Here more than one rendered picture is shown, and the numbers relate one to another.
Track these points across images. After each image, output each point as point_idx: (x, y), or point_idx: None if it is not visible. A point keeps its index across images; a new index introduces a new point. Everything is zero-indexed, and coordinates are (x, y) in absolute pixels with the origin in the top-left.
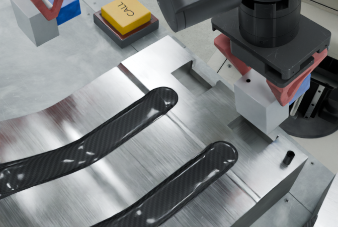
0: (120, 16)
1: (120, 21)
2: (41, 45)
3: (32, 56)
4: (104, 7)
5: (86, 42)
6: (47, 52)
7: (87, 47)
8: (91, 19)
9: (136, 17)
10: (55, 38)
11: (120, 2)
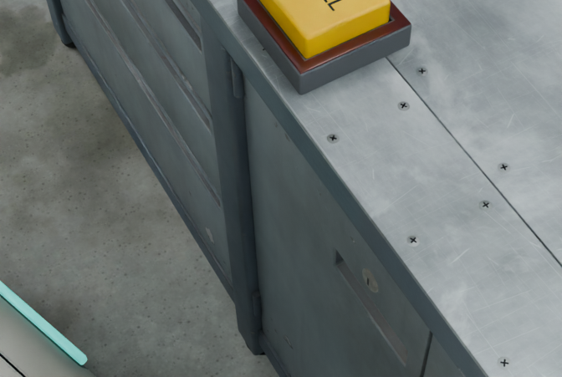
0: None
1: None
2: None
3: None
4: None
5: None
6: None
7: None
8: (416, 55)
9: None
10: (509, 11)
11: (335, 7)
